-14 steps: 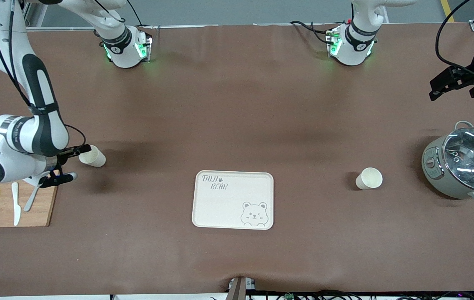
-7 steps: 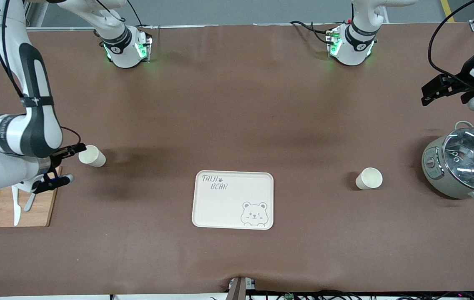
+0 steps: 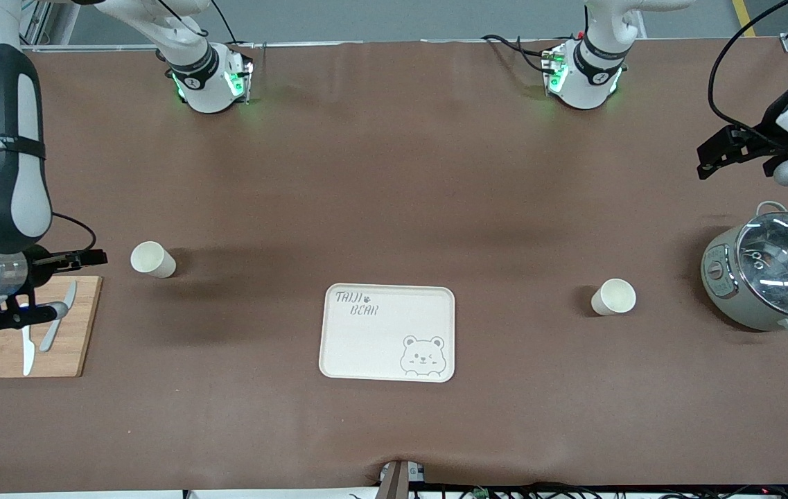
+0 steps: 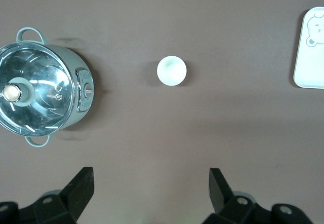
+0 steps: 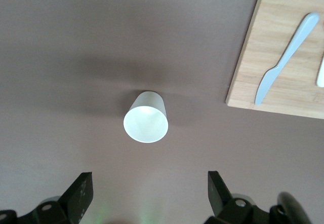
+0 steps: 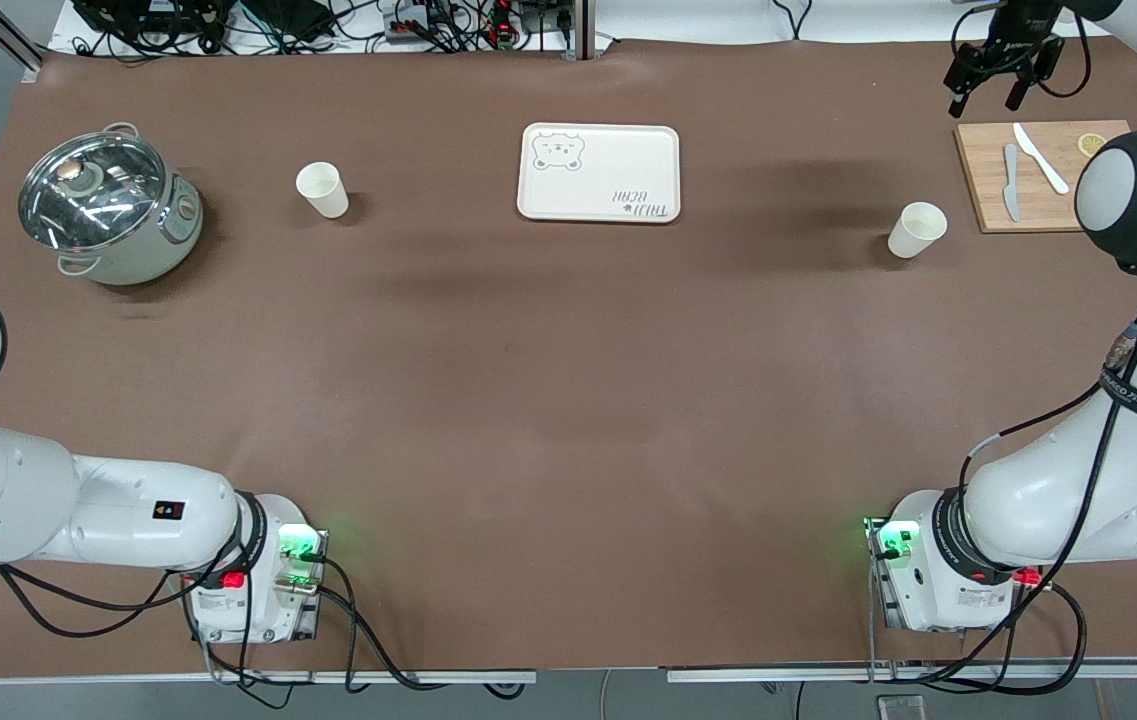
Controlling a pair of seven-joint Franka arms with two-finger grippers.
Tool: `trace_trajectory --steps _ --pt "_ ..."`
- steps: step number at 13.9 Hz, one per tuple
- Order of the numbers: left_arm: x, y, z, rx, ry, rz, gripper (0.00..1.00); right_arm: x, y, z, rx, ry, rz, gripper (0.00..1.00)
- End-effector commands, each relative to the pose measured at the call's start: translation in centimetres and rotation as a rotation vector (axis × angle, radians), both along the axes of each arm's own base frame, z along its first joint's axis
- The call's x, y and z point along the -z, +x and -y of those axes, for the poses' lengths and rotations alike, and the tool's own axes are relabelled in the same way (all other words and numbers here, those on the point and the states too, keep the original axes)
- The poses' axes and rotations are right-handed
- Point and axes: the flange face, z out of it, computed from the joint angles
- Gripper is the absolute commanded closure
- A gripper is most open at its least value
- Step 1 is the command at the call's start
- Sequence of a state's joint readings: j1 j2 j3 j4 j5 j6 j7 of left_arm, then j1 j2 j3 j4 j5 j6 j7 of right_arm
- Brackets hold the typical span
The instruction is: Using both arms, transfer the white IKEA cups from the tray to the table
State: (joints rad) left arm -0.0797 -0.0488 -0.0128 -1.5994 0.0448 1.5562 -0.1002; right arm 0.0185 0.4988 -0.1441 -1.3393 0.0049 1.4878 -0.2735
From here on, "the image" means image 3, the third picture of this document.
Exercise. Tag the white plastic cup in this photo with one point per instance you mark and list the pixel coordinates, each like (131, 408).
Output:
(153, 260)
(613, 296)

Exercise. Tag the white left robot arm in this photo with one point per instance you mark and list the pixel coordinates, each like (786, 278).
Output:
(584, 86)

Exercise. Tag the grey plastic knife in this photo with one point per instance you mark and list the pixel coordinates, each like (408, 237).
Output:
(50, 336)

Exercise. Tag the white plastic knife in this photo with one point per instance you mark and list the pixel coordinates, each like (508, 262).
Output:
(28, 353)

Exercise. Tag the silver table edge rail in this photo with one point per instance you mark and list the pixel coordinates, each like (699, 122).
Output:
(366, 44)

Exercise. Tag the wooden cutting board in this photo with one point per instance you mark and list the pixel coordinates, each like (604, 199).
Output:
(5, 357)

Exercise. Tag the cream bear print tray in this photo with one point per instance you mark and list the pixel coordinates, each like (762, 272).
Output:
(366, 353)

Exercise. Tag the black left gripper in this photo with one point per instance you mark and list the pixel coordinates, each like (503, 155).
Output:
(771, 126)

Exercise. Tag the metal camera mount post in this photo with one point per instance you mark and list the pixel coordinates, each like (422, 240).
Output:
(397, 478)

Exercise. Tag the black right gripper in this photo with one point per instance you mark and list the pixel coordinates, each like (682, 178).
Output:
(38, 267)

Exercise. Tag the glass pot lid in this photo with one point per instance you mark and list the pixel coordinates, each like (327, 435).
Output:
(782, 277)

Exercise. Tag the brown table cover mat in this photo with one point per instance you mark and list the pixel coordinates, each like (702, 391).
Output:
(394, 173)

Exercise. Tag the grey-green electric pot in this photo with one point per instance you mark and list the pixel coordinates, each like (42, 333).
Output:
(723, 291)

